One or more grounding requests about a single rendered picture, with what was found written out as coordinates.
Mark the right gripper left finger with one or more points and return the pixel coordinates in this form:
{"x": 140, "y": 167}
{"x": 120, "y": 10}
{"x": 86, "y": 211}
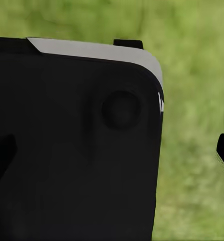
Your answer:
{"x": 8, "y": 150}

